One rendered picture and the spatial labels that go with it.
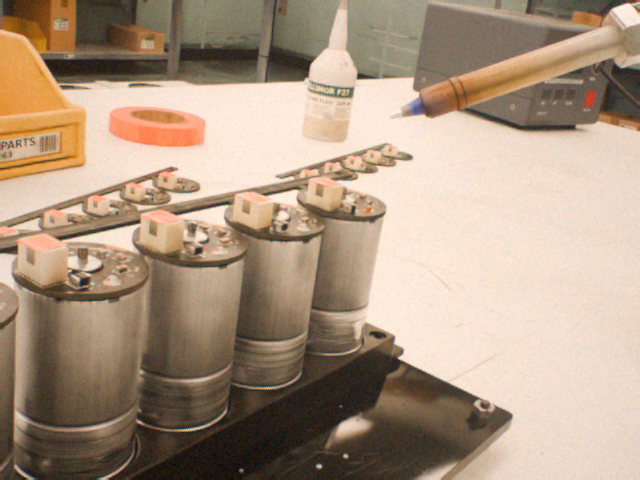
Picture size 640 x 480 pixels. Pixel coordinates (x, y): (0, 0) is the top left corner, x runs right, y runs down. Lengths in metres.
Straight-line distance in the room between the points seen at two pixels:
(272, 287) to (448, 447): 0.06
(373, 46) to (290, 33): 0.82
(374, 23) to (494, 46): 5.16
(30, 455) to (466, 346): 0.17
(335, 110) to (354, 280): 0.36
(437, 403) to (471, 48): 0.58
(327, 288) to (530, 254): 0.21
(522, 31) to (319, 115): 0.24
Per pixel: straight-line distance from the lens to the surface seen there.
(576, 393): 0.28
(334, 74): 0.56
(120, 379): 0.16
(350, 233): 0.21
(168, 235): 0.16
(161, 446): 0.18
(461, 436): 0.22
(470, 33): 0.78
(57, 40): 4.85
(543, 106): 0.74
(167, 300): 0.17
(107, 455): 0.17
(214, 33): 6.14
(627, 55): 0.22
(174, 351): 0.17
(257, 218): 0.18
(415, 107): 0.20
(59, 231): 0.17
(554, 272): 0.39
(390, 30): 5.82
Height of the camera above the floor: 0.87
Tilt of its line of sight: 20 degrees down
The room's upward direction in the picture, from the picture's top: 9 degrees clockwise
